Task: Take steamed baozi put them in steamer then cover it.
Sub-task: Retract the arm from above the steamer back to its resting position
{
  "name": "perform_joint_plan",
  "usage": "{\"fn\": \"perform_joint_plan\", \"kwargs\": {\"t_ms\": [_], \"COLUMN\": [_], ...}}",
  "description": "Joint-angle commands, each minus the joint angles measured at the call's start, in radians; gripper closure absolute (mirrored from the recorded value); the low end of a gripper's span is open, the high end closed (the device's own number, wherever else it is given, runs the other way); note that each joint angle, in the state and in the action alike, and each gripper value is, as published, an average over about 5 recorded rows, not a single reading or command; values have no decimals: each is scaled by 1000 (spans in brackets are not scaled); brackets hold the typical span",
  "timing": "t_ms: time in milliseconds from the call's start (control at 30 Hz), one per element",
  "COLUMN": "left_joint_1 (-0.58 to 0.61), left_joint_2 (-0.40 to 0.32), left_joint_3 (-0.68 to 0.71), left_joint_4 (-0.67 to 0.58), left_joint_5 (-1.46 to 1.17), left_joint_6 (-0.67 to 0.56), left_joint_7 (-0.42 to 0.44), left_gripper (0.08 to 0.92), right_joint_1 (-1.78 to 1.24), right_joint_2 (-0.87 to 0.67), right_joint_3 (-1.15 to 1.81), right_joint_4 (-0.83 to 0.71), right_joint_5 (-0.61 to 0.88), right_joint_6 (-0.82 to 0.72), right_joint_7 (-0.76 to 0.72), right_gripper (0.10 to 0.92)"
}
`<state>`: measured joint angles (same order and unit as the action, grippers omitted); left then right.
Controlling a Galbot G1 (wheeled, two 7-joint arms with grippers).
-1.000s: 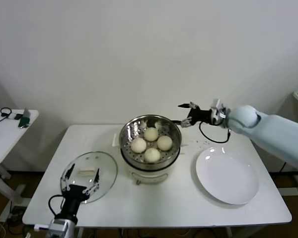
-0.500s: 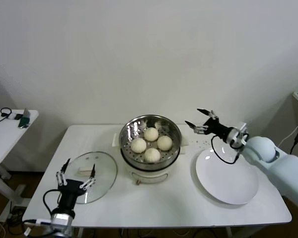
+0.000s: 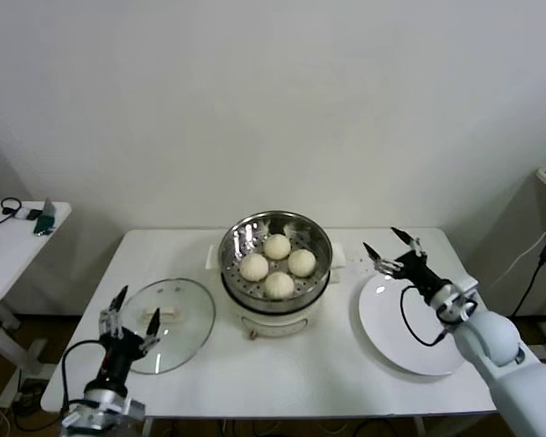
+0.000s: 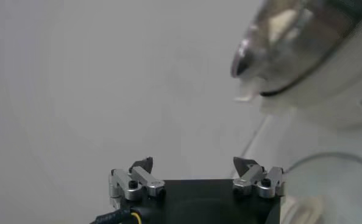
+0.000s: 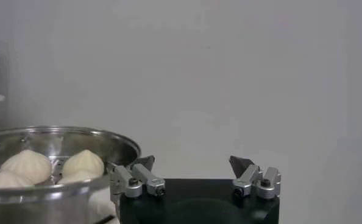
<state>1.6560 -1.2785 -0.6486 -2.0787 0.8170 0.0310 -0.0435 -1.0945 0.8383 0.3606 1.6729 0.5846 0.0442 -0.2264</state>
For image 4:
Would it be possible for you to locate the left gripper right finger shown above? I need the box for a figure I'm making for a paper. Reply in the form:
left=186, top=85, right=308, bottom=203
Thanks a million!
left=232, top=156, right=286, bottom=199

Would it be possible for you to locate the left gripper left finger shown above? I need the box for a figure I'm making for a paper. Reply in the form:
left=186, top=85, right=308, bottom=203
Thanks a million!
left=108, top=156, right=166, bottom=211

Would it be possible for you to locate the round glass pot lid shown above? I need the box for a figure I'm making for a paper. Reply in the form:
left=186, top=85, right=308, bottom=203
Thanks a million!
left=283, top=151, right=362, bottom=224

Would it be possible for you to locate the white electric cooker pot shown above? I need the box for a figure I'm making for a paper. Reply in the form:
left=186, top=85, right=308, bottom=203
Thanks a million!
left=234, top=5, right=362, bottom=130

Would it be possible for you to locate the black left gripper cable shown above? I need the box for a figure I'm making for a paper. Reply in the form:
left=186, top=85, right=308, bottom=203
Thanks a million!
left=89, top=206, right=143, bottom=224

